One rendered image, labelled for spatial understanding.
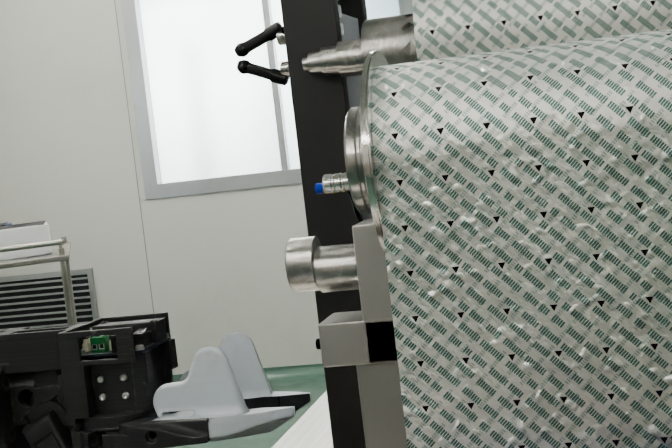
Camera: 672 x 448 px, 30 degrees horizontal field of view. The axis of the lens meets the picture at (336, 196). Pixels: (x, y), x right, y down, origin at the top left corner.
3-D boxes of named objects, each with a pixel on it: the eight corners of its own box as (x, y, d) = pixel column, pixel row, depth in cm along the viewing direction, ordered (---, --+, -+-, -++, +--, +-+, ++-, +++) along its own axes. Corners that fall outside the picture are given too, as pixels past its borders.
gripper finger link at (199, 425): (196, 424, 78) (76, 427, 81) (199, 448, 78) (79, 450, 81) (229, 407, 83) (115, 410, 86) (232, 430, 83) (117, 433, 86)
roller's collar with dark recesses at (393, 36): (379, 91, 115) (371, 22, 115) (444, 83, 114) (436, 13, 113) (366, 91, 109) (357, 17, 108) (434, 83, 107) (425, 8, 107)
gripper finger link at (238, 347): (302, 329, 84) (167, 342, 85) (312, 416, 84) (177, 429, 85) (306, 322, 87) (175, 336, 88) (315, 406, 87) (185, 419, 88)
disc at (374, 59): (412, 251, 94) (390, 54, 93) (418, 250, 94) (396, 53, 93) (376, 279, 80) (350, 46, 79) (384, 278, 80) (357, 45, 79)
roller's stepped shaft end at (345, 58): (309, 82, 115) (305, 47, 114) (374, 74, 113) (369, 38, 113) (301, 81, 111) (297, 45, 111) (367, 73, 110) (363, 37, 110)
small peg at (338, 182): (320, 185, 88) (325, 197, 89) (359, 181, 88) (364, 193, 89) (322, 170, 89) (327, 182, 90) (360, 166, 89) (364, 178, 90)
